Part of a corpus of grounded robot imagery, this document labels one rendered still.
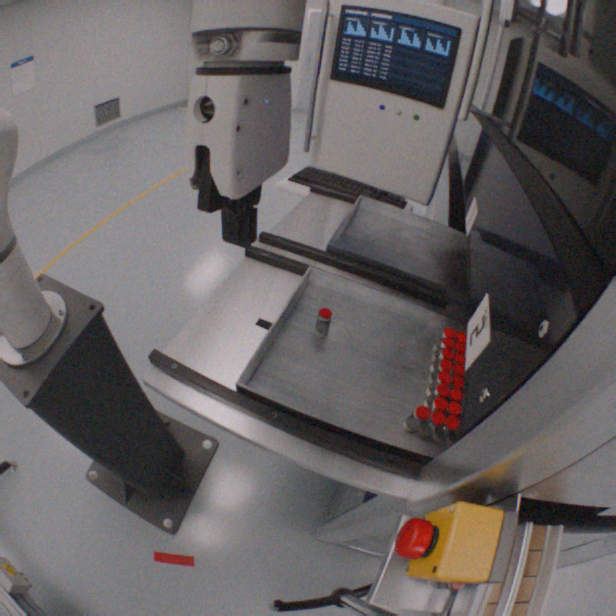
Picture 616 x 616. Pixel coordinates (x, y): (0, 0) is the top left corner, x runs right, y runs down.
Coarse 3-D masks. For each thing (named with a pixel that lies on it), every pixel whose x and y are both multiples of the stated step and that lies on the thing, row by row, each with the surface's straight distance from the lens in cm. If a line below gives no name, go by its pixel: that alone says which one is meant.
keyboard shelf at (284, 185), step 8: (288, 176) 118; (344, 176) 126; (280, 184) 111; (288, 184) 112; (296, 184) 112; (368, 184) 124; (288, 192) 110; (296, 192) 108; (304, 192) 107; (408, 208) 113
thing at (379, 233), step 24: (360, 216) 82; (384, 216) 85; (408, 216) 85; (336, 240) 70; (360, 240) 73; (384, 240) 75; (408, 240) 79; (432, 240) 83; (456, 240) 87; (384, 264) 62; (408, 264) 70; (432, 264) 74; (456, 264) 78; (432, 288) 64; (456, 288) 70
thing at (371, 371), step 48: (336, 288) 58; (288, 336) 50; (336, 336) 51; (384, 336) 53; (432, 336) 57; (240, 384) 41; (288, 384) 45; (336, 384) 46; (384, 384) 48; (336, 432) 41; (384, 432) 45
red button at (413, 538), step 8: (408, 520) 30; (416, 520) 29; (424, 520) 30; (400, 528) 31; (408, 528) 29; (416, 528) 29; (424, 528) 29; (432, 528) 29; (400, 536) 30; (408, 536) 29; (416, 536) 28; (424, 536) 29; (400, 544) 29; (408, 544) 29; (416, 544) 29; (424, 544) 29; (400, 552) 29; (408, 552) 29; (416, 552) 29
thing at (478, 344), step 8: (480, 304) 44; (488, 304) 41; (480, 312) 43; (488, 312) 40; (472, 320) 45; (480, 320) 42; (488, 320) 39; (472, 328) 43; (480, 328) 41; (488, 328) 38; (472, 336) 42; (480, 336) 40; (488, 336) 37; (472, 344) 41; (480, 344) 39; (472, 352) 40; (480, 352) 38; (472, 360) 39
